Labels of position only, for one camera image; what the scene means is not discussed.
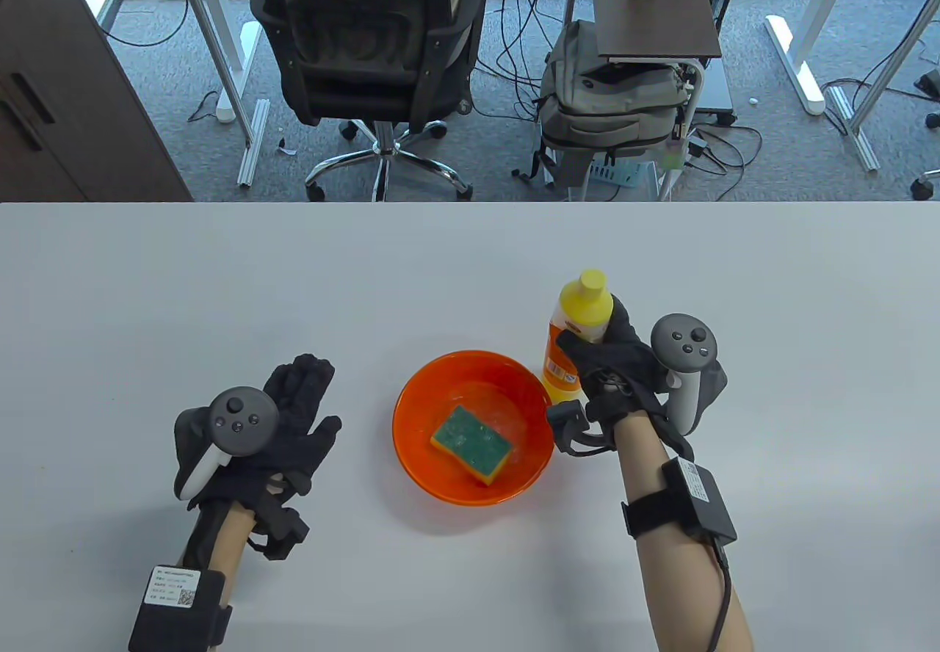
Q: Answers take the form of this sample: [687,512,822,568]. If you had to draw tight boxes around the person's left hand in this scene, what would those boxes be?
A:
[174,355,343,513]

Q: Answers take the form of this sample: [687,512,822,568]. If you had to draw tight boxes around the person's right hand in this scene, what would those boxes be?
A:
[556,296,695,462]

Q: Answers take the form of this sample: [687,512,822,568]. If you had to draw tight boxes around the yellow orange dish soap bottle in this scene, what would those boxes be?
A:
[542,269,614,407]

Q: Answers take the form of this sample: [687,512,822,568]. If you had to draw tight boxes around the orange plastic bowl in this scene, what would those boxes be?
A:
[392,349,556,507]

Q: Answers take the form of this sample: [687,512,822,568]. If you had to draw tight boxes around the green and yellow sponge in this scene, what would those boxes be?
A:
[430,405,515,486]

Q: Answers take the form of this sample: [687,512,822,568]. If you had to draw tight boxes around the person's left forearm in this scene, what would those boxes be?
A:
[176,501,258,605]

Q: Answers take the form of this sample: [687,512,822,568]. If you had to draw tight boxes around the black right forearm sensor box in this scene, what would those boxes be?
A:
[623,457,737,544]

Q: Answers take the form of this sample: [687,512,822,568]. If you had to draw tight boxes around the black left forearm sensor box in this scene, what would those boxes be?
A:
[129,565,234,652]

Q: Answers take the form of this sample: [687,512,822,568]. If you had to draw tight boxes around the grey left hand controller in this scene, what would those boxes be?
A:
[174,386,280,500]

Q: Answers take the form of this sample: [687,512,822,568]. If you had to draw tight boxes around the grey hand controller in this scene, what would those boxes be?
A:
[174,386,280,500]
[651,314,728,436]

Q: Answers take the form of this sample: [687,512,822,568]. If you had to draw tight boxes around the grey right hand controller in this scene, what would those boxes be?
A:
[651,314,728,436]

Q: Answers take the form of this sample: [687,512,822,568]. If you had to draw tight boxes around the grey backpack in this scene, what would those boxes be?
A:
[532,19,691,190]

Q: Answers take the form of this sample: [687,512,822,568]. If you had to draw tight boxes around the black mesh office chair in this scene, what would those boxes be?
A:
[247,0,488,203]

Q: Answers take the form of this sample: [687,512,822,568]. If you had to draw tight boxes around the dark brown side table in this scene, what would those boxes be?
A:
[590,0,724,201]

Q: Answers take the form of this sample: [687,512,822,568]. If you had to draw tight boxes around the dark brown cabinet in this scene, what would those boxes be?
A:
[0,0,193,203]

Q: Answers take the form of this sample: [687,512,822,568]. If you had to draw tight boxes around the black chair caster base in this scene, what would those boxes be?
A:
[909,68,940,201]

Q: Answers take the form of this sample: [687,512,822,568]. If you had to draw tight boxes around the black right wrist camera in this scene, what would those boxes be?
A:
[546,400,610,456]

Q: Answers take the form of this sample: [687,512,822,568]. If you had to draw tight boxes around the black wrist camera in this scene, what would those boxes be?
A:
[546,400,610,456]
[250,501,311,562]

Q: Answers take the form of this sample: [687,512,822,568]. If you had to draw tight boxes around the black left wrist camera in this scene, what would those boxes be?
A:
[250,501,311,562]

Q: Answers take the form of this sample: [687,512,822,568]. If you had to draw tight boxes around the black power adapter with cables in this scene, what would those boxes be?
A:
[683,123,764,177]

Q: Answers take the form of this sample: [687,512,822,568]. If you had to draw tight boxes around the black sensor cable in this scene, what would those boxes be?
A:
[705,542,735,652]

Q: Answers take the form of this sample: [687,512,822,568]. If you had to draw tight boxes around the aluminium rail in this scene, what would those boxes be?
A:
[826,0,940,172]
[236,99,271,189]

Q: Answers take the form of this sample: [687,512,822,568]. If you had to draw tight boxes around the bundle of black cables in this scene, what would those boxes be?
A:
[477,0,574,124]

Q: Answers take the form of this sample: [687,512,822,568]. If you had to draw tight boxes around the white desk leg frame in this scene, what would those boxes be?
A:
[167,0,267,148]
[764,0,867,117]

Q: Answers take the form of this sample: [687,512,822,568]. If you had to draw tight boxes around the black floor cables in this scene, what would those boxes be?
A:
[819,17,940,135]

